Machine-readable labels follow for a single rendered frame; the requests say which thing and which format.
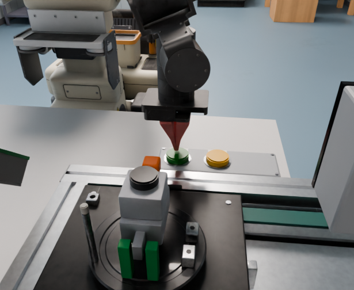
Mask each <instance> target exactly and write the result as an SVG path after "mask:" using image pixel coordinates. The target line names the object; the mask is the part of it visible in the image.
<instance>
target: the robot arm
mask: <svg viewBox="0 0 354 290"><path fill-rule="evenodd" d="M127 1H128V4H129V6H130V9H131V11H132V14H133V16H134V19H135V21H136V23H137V26H138V28H139V32H140V33H141V35H142V37H143V36H146V35H150V34H152V36H153V38H154V40H155V39H156V50H157V77H158V88H148V89H147V91H146V94H145V96H144V99H143V101H142V112H143V113H144V119H145V120H152V121H159V123H160V125H161V127H162V128H163V130H164V131H165V132H166V134H167V136H168V137H169V139H170V141H171V143H172V146H173V148H174V151H178V150H179V146H180V141H181V139H182V137H183V135H184V133H185V131H186V130H187V128H188V126H189V123H190V119H191V113H203V114H204V115H207V114H208V97H209V91H208V90H198V89H199V88H201V87H202V86H203V85H204V84H205V83H206V81H207V80H208V78H209V75H210V71H211V66H210V62H209V60H208V58H207V56H206V55H205V53H204V52H203V50H202V49H201V48H200V46H199V45H198V43H197V42H196V29H194V28H192V27H189V25H190V22H189V19H188V18H190V17H192V16H195V15H196V10H195V6H194V4H193V2H194V1H196V0H127Z"/></svg>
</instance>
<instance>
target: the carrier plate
mask: <svg viewBox="0 0 354 290"><path fill-rule="evenodd" d="M121 188H122V187H115V186H98V185H85V186H84V188H83V190H82V192H81V194H80V196H79V198H78V200H77V202H76V204H75V206H74V208H73V210H72V212H71V215H70V217H69V219H68V221H67V223H66V225H65V227H64V229H63V231H62V233H61V235H60V237H59V239H58V241H57V243H56V245H55V247H54V249H53V251H52V253H51V255H50V257H49V259H48V261H47V263H46V265H45V267H44V269H43V271H42V273H41V275H40V277H39V279H38V281H37V283H36V285H35V287H34V289H33V290H99V288H98V287H97V286H96V284H95V282H94V280H93V277H92V274H91V270H90V266H89V260H88V248H89V246H88V242H87V237H86V232H85V228H84V224H83V219H82V214H81V209H80V205H81V204H82V203H86V198H87V196H88V194H89V193H99V194H100V200H99V202H98V205H88V207H89V212H90V218H91V221H92V227H93V232H95V230H96V229H97V228H98V227H99V225H100V224H101V223H102V222H103V221H104V220H105V219H107V218H108V217H110V216H111V215H112V214H114V213H116V212H117V211H119V210H120V206H119V198H118V196H119V194H120V191H121ZM170 206H172V207H176V208H178V209H180V210H182V211H184V212H186V213H187V214H189V215H190V216H191V217H193V218H194V219H195V220H196V221H197V222H198V223H199V226H200V227H201V229H202V230H203V232H204V235H205V239H206V244H207V251H206V259H205V267H204V270H203V274H202V275H201V278H200V279H199V281H198V282H197V284H196V285H195V286H194V287H193V288H192V289H191V290H250V285H249V273H248V261H247V253H246V241H245V228H244V221H243V209H242V196H241V195H238V194H221V193H204V192H186V191H177V190H170Z"/></svg>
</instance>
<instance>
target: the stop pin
mask: <svg viewBox="0 0 354 290"><path fill-rule="evenodd" d="M257 271H258V268H257V261H255V260H248V273H249V285H250V289H254V284H255V281H256V276H257Z"/></svg>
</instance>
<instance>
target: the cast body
mask: <svg viewBox="0 0 354 290"><path fill-rule="evenodd" d="M118 198H119V206H120V214H121V219H120V231H121V238H122V239H130V240H131V243H133V244H132V255H133V259H134V260H142V259H143V256H144V251H145V248H146V243H147V241H156V242H158V245H161V244H162V243H163V237H164V233H165V227H166V221H167V217H168V211H169V205H170V191H169V186H168V174H167V172H164V171H157V170H156V169H155V168H153V167H150V166H139V167H136V168H135V169H133V170H131V169H130V170H129V171H128V172H127V175H126V177H125V180H124V183H123V186H122V188H121V191H120V194H119V196H118Z"/></svg>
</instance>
